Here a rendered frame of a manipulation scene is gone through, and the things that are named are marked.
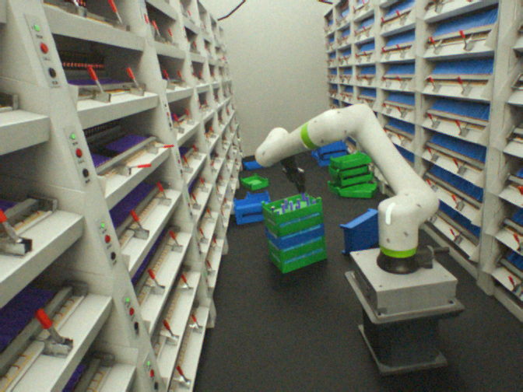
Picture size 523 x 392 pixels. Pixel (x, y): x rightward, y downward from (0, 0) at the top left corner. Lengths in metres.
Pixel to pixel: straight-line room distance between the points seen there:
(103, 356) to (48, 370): 0.24
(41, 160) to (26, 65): 0.17
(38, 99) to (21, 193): 0.19
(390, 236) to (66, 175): 0.99
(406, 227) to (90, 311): 0.96
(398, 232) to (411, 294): 0.21
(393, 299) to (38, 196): 1.06
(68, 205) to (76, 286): 0.18
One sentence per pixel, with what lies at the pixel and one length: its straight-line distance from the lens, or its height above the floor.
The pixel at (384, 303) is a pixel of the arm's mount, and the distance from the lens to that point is 1.26.
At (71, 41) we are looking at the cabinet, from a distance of 1.33.
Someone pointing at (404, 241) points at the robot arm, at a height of 0.51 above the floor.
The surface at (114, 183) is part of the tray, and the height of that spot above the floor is 0.91.
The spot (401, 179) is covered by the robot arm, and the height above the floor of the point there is 0.67.
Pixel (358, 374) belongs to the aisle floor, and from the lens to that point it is 1.50.
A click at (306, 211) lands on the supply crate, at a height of 0.35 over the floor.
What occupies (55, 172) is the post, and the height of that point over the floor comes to 1.00.
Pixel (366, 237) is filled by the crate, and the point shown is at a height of 0.08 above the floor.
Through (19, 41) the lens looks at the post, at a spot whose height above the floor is 1.23.
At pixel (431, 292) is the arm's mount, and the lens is 1.31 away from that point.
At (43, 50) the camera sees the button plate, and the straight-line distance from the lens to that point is 0.77.
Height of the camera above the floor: 1.12
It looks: 19 degrees down
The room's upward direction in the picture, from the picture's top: 9 degrees counter-clockwise
